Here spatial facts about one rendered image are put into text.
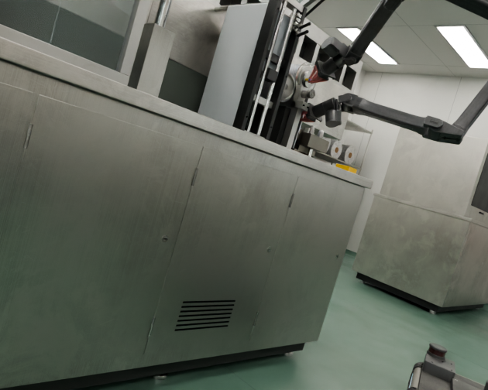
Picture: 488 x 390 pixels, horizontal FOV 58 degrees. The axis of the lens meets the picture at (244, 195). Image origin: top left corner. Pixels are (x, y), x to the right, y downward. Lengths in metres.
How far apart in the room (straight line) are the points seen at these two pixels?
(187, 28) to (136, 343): 1.28
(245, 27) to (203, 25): 0.24
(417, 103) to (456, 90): 0.54
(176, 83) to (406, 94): 5.37
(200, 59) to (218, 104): 0.28
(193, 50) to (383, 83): 5.47
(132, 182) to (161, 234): 0.19
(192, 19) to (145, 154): 0.94
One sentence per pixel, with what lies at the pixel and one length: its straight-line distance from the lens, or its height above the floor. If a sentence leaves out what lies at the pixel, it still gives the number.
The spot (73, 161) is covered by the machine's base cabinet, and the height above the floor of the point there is 0.69.
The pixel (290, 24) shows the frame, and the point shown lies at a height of 1.36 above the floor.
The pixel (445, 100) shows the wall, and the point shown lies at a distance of 6.80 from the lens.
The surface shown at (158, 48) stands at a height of 1.10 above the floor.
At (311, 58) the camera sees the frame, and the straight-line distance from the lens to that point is 2.65.
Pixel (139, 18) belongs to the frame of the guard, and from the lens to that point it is 1.25.
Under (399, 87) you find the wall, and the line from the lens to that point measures 7.13.
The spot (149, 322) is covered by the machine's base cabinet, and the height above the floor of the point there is 0.25.
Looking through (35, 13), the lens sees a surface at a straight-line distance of 1.16.
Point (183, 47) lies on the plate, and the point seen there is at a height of 1.21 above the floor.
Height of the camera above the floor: 0.78
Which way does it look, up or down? 3 degrees down
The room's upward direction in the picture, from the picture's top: 16 degrees clockwise
